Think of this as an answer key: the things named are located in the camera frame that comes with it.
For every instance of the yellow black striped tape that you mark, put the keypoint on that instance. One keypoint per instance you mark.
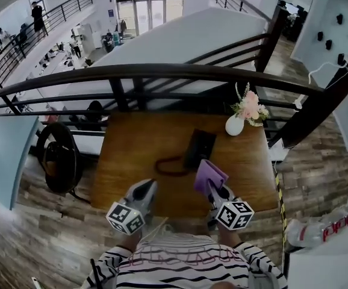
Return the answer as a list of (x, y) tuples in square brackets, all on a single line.
[(280, 203)]

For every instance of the thick dark wooden post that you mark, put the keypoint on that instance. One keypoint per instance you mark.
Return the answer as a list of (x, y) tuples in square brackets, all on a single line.
[(315, 110)]

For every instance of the white tall cabinet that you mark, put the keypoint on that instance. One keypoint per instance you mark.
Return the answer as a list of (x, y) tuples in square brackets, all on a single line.
[(88, 38)]

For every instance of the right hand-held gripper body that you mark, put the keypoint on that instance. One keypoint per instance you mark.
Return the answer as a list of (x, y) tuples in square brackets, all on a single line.
[(234, 215)]

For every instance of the brown wooden table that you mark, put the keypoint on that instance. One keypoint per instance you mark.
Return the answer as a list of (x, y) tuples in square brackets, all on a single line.
[(138, 149)]

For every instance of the slim dark wooden post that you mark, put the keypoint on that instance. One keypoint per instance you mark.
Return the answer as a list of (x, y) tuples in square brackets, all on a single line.
[(271, 38)]

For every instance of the black balcony railing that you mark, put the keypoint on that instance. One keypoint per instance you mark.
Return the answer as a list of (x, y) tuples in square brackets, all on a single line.
[(59, 14)]

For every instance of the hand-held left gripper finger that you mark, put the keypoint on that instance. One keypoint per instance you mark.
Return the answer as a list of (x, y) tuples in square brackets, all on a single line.
[(133, 191), (153, 196)]

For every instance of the person's right forearm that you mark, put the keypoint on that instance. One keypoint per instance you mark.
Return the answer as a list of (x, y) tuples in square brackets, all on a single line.
[(228, 236)]

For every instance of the light blue table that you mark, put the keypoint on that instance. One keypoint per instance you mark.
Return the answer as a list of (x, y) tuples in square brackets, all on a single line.
[(5, 152)]

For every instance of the white flat base board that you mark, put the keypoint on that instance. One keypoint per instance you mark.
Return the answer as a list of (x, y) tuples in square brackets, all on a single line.
[(277, 152)]

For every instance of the white ceramic vase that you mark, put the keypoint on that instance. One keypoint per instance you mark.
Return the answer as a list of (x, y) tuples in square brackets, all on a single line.
[(234, 126)]

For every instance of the glass entrance door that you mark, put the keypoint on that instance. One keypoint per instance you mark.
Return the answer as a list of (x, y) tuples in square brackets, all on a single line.
[(150, 11)]

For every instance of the person's striped white shirt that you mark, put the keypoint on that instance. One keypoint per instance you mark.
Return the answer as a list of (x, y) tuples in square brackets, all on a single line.
[(186, 266)]

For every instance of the black curved metal railing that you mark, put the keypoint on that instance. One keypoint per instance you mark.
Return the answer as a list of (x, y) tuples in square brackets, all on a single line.
[(162, 71)]

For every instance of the plastic-wrapped water bottle pack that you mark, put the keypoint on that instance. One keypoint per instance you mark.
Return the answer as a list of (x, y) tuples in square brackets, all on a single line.
[(312, 230)]

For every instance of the pink flower bouquet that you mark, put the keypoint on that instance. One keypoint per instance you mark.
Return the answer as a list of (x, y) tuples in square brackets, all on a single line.
[(250, 105)]

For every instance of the person's white sneaker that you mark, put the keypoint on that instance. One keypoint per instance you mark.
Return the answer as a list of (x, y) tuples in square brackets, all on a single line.
[(162, 227)]

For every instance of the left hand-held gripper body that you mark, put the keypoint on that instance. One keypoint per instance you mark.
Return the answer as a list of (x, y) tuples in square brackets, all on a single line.
[(124, 218)]

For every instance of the white wall board panel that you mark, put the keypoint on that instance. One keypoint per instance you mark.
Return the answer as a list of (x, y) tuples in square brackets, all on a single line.
[(312, 17)]

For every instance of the blue wall poster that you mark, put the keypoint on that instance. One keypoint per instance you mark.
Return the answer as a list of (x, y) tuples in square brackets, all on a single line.
[(111, 13)]

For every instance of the black round-back chair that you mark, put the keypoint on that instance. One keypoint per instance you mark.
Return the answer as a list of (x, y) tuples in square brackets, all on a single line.
[(59, 161)]

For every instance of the purple cloth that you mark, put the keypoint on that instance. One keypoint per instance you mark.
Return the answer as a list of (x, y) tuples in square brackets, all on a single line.
[(207, 173)]

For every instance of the white counter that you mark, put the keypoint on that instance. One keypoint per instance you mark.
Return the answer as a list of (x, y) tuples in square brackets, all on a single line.
[(327, 266)]

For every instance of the person's left forearm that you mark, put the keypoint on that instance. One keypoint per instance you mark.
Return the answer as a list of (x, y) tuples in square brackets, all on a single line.
[(132, 241)]

